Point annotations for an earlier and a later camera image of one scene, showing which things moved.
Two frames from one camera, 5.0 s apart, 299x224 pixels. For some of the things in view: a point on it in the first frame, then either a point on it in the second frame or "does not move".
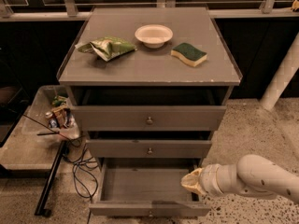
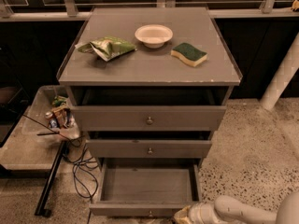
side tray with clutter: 51,115 does not move
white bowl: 153,35 does not move
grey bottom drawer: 147,187 does not move
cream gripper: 207,181 -> 196,214
